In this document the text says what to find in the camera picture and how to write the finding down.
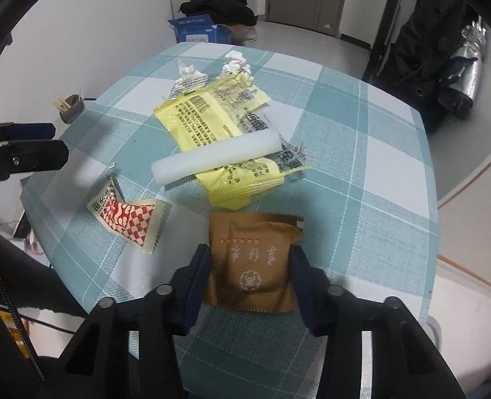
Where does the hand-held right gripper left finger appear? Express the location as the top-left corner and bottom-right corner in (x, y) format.
(58, 244), (214, 399)

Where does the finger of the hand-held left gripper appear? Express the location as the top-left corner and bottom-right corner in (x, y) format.
(0, 122), (56, 142)
(0, 139), (69, 184)

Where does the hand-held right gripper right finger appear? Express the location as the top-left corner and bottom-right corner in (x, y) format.
(289, 247), (466, 399)

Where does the brown foil snack packet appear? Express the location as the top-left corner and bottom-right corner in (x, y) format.
(204, 211), (305, 314)

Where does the grey chopstick holder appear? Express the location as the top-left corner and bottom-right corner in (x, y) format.
(58, 93), (84, 124)

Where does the red checked snack wrapper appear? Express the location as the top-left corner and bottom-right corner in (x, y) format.
(86, 177), (171, 255)

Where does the yellow white noodle packet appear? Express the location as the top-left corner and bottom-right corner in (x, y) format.
(196, 141), (313, 210)

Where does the person's grey trouser leg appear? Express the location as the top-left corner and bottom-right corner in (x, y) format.
(0, 222), (90, 321)

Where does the teal checked tablecloth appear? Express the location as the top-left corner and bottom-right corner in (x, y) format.
(21, 42), (439, 399)

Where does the white foam strip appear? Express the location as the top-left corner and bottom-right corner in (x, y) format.
(151, 130), (283, 186)

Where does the yellow barcode snack packet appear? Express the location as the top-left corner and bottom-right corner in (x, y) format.
(153, 91), (246, 152)

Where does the clear plastic wrapper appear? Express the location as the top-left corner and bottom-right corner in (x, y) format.
(168, 75), (209, 98)

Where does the yellow clear noodle packet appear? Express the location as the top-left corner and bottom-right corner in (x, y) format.
(206, 75), (271, 134)

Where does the blue cardboard box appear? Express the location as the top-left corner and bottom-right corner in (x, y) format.
(167, 16), (234, 44)

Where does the black clothes pile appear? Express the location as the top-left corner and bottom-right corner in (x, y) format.
(179, 0), (258, 26)

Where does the tan bag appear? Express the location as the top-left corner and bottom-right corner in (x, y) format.
(229, 23), (259, 46)

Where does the black bag on floor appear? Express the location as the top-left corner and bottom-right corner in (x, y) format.
(389, 0), (471, 134)

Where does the silver folded umbrella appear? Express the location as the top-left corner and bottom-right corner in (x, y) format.
(439, 17), (489, 119)

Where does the black framed glass door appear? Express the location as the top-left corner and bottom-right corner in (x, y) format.
(362, 0), (410, 81)

